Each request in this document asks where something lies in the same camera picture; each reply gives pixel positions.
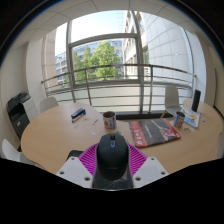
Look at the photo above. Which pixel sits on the white chair with wooden legs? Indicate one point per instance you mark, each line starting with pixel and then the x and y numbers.
pixel 11 151

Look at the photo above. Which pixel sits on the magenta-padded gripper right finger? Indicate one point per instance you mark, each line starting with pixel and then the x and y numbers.
pixel 150 170

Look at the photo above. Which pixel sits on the black office printer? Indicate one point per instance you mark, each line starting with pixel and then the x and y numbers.
pixel 18 115

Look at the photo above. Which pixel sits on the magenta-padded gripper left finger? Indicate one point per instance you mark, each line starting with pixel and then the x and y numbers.
pixel 75 171

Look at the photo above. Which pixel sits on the tall black speaker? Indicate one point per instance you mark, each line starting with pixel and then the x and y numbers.
pixel 196 100

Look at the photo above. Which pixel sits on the red and black magazine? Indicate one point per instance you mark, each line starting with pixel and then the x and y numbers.
pixel 153 131

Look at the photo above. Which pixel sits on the black computer mouse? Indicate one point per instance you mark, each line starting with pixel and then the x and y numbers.
pixel 112 156

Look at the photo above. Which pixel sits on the metal balcony railing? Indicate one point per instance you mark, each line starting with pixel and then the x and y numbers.
pixel 87 78

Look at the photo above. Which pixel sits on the white and blue booklet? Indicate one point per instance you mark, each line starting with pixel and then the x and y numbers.
pixel 191 117

